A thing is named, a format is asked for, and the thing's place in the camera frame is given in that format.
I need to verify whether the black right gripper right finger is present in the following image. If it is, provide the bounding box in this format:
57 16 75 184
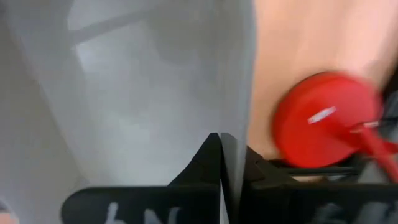
238 145 398 224

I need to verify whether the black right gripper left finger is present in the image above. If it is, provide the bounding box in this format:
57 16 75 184
60 132 222 224

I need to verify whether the grey plastic basket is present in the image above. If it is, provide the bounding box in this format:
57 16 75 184
0 0 257 224

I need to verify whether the red desk lamp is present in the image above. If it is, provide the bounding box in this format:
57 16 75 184
271 70 398 184

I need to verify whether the black aluminium table frame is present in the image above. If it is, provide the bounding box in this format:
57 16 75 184
267 157 364 178

